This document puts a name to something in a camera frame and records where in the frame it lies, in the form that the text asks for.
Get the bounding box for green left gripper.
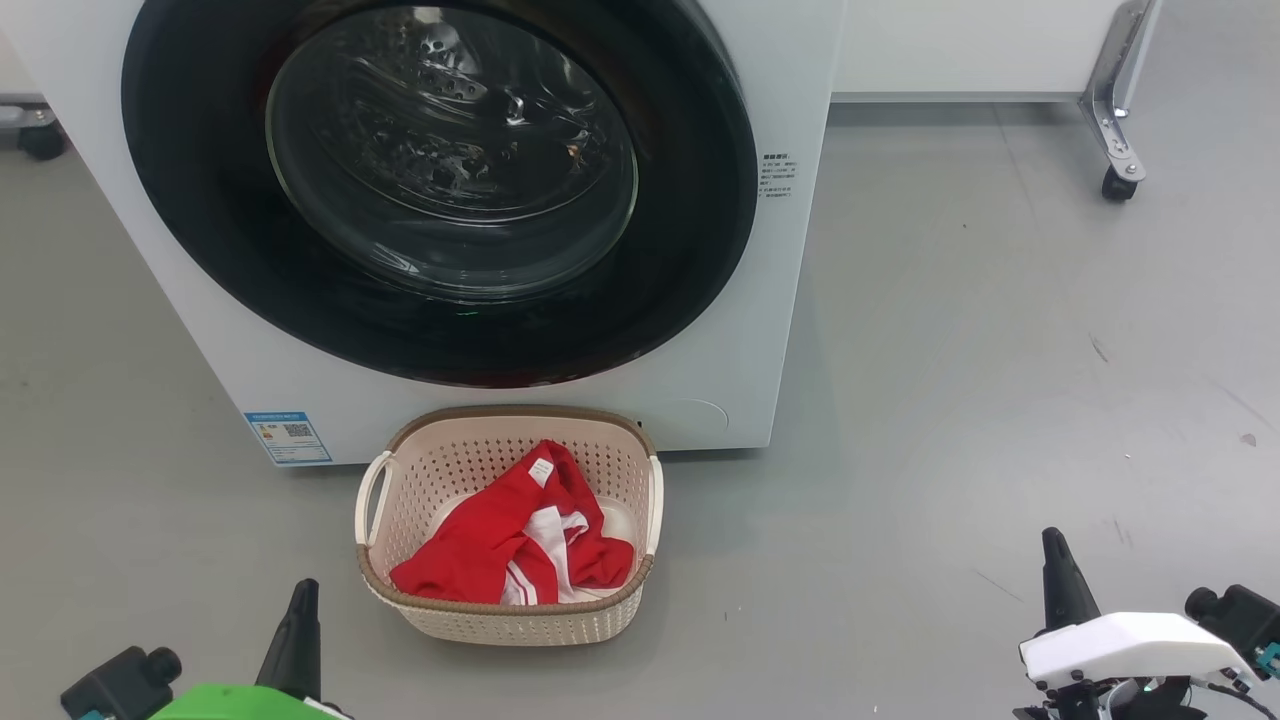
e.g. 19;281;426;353
150;578;351;720

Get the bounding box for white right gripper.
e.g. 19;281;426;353
1014;527;1263;720

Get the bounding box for red white garment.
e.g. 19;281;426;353
388;440;636;607

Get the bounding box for black round glass door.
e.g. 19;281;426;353
121;0;759;389

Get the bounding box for beige perforated laundry basket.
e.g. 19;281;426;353
355;405;665;647

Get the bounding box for white washing machine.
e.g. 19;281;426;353
0;0;846;468

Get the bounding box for blue energy label sticker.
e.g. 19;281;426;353
243;410;333;468

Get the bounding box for metal leg with caster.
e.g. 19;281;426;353
1078;0;1161;203

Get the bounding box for small printed text sticker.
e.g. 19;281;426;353
760;152;800;200

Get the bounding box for white panel cart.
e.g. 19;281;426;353
830;0;1131;103

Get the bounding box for black caster wheel at left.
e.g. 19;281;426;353
0;95;69;162

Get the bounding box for right teal connector cable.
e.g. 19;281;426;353
1205;643;1280;720

